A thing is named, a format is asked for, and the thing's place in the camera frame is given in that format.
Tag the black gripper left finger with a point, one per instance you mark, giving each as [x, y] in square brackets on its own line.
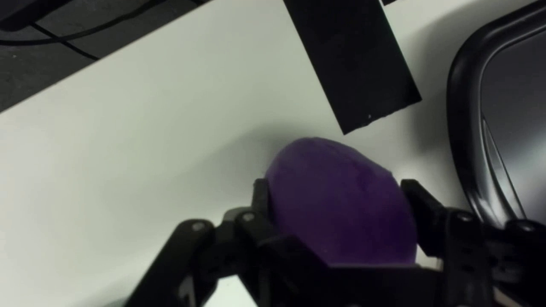
[198, 249]

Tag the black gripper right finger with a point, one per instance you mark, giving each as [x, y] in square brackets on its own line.
[466, 255]

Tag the purple plush toy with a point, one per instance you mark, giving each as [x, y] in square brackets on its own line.
[341, 204]

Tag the black tape strip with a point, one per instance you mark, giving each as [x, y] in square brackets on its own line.
[351, 61]

